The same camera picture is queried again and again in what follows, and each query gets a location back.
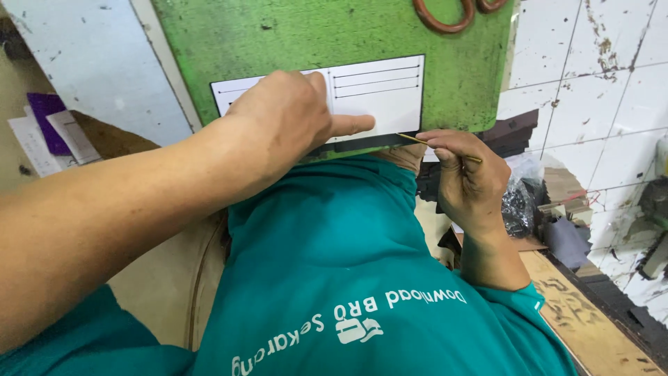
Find stack of black leather pieces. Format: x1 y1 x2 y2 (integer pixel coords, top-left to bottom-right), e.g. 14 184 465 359
416 109 541 203

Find pile of white papers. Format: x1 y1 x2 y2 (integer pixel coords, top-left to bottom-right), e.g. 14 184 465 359
7 107 103 179

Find thin brass stylus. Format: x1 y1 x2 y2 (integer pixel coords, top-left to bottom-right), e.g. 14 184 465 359
396 133 483 164

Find person's left hand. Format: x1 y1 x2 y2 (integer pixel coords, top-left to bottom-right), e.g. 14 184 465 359
224 70 376 181

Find heap of cardboard offcuts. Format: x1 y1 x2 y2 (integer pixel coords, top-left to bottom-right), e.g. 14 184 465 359
538 167 596 226

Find grey leather piece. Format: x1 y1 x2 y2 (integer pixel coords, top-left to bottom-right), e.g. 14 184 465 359
543 216 594 271

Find green work board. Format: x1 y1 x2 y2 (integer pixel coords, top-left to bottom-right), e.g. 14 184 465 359
150 0 517 164

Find pale blue painted panel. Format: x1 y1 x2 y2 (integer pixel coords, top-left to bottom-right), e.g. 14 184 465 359
0 0 203 148

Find clear plastic bag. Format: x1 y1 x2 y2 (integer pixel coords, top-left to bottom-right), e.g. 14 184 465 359
501 156 547 239

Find wooden plank with markings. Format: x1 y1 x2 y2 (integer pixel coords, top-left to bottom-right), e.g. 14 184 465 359
517 250 665 376

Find purple paper sheet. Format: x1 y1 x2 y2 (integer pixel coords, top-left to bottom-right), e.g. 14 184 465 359
27 93 72 157

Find person's right hand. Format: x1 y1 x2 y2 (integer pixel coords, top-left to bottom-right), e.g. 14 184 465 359
416 129 515 237

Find black leather strip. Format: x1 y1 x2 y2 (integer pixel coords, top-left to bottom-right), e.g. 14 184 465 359
307 132 419 159

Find beige curved panel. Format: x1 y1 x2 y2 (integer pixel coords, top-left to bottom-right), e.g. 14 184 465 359
107 209 231 352

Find teal printed shirt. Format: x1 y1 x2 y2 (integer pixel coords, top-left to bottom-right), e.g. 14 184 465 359
0 154 580 376

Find white lined template card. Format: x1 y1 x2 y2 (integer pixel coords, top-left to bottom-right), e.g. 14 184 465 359
210 55 426 145

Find brown handled scissors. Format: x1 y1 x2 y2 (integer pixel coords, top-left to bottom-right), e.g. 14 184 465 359
412 0 510 35

